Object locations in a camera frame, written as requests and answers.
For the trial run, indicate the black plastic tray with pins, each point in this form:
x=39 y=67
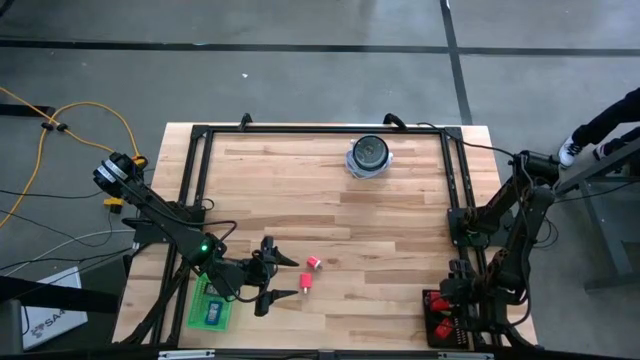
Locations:
x=430 y=330

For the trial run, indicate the green plastic basket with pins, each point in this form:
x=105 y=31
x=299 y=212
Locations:
x=197 y=320

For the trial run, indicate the white crumpled wrapper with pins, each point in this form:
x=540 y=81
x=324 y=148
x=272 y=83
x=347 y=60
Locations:
x=350 y=167

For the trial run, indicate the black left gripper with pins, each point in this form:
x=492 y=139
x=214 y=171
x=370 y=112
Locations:
x=255 y=277

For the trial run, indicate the black rail with silver brackets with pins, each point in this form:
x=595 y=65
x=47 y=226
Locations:
x=320 y=356

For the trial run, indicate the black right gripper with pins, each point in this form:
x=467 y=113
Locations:
x=467 y=295

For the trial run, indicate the black metal desk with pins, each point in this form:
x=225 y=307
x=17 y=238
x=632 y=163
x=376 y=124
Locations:
x=607 y=235

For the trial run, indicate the black card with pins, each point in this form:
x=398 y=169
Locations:
x=210 y=290

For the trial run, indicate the blue card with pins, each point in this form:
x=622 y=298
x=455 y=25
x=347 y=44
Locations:
x=214 y=313

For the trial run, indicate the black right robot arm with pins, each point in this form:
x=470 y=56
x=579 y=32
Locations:
x=530 y=210

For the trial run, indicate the black metal table frame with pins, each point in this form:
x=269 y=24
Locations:
x=325 y=129

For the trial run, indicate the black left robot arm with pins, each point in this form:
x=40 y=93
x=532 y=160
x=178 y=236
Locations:
x=165 y=225

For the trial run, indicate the white printed box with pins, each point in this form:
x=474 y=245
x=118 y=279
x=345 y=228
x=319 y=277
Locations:
x=55 y=320

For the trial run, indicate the pink charger with white face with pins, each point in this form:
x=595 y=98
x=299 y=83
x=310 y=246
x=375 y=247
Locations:
x=313 y=262

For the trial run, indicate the person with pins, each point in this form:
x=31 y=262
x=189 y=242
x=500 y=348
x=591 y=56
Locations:
x=610 y=117

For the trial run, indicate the black slanted bar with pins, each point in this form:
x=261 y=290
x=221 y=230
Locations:
x=50 y=295

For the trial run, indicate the all pink charger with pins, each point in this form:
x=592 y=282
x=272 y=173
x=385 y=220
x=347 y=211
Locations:
x=306 y=281

